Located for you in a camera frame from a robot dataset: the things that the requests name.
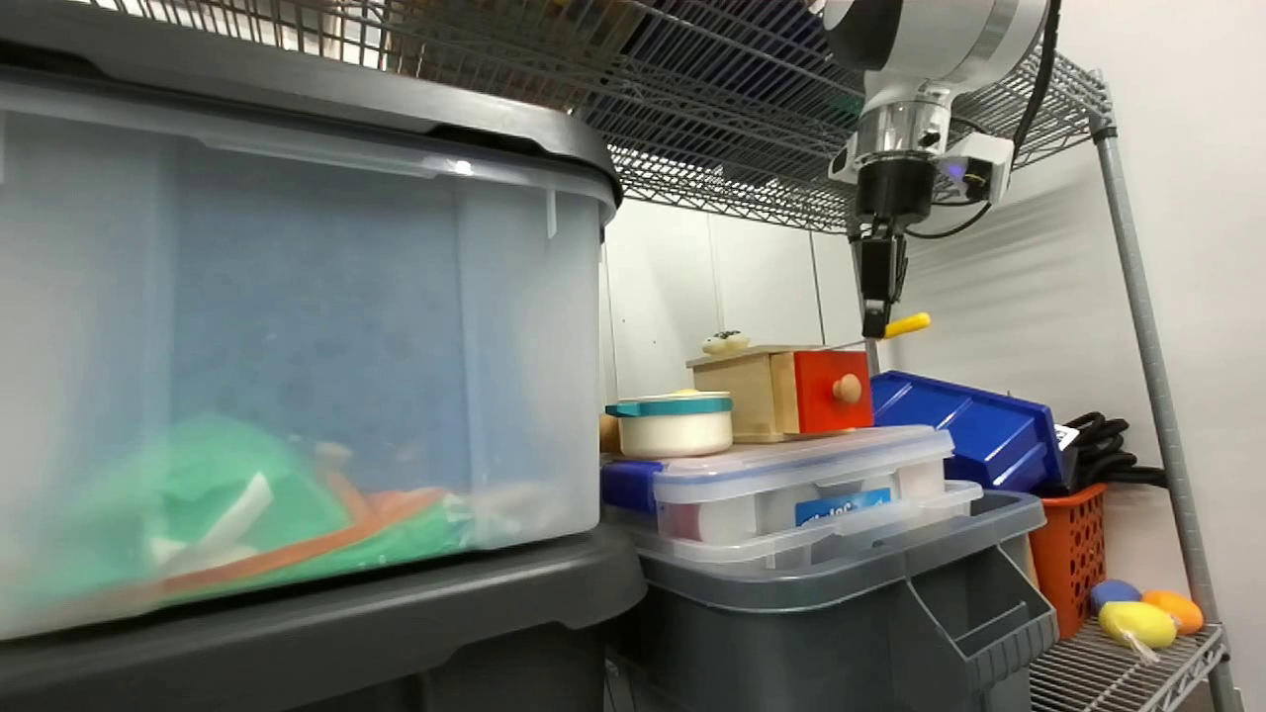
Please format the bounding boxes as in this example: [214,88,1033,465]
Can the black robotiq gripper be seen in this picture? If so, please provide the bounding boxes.
[852,153,942,340]

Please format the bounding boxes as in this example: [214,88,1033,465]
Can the yellow toy food piece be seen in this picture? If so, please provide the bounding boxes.
[866,308,936,348]

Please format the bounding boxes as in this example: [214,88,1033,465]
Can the red drawer with wooden knob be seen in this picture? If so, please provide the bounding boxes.
[793,343,880,440]

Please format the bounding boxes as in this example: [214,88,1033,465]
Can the blue plastic bin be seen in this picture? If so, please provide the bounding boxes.
[866,369,1079,498]

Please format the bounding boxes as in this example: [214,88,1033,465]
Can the red wooden box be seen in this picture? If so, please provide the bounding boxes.
[686,340,806,448]

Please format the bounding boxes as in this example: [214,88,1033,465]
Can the clear flat container blue rim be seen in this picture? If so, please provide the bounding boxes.
[603,423,957,544]

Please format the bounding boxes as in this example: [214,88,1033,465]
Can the clear flat storage container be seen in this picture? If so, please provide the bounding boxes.
[628,474,988,575]

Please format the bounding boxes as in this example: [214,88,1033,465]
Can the orange perforated basket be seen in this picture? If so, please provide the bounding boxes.
[1026,484,1117,646]

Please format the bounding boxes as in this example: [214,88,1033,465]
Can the large grey tote bin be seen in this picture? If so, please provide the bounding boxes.
[616,486,1059,712]

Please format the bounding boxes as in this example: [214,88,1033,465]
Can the blue soft toy ball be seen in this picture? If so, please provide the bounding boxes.
[1087,575,1146,612]

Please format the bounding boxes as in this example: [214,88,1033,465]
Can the yellow soft toy ball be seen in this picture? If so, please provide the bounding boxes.
[1097,598,1184,652]

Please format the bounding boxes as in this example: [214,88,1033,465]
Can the orange soft toy ball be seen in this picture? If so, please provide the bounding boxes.
[1142,586,1207,638]

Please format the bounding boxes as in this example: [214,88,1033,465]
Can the clear tote with dark lid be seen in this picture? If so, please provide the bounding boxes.
[0,4,626,650]

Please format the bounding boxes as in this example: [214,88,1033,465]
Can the dark grey tote bin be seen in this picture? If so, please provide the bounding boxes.
[0,517,649,712]

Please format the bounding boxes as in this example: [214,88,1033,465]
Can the green fabric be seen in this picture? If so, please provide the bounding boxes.
[24,410,467,610]

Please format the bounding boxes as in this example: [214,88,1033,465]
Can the metal wire shelf rack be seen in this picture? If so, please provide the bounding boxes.
[74,0,1250,712]

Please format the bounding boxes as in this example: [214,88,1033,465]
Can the black coiled cables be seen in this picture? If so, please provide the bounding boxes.
[1059,407,1171,492]

